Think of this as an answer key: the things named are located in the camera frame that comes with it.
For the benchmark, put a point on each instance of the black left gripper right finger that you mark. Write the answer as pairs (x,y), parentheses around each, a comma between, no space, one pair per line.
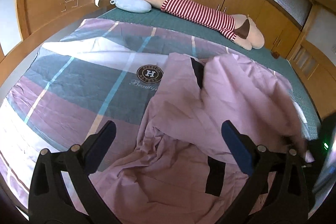
(276,189)

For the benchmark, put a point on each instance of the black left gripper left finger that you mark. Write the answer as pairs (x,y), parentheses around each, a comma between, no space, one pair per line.
(49,200)

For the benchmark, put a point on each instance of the pink black hooded jacket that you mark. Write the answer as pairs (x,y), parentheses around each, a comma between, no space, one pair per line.
(181,170)

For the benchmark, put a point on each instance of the wooden headboard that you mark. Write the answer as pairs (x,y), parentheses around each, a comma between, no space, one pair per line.
(313,59)

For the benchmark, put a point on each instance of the large beige plush toy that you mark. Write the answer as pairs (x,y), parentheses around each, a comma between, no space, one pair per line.
(238,28)

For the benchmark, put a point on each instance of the pink plaid quilt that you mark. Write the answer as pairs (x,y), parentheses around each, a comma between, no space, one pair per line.
(105,71)

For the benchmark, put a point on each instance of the green bed mat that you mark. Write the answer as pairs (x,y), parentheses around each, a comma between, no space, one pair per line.
(156,18)

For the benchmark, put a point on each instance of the wooden wardrobe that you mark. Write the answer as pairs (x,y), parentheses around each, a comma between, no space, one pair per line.
(39,8)

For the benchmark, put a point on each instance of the light blue pillow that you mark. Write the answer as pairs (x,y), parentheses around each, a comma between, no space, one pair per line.
(135,6)

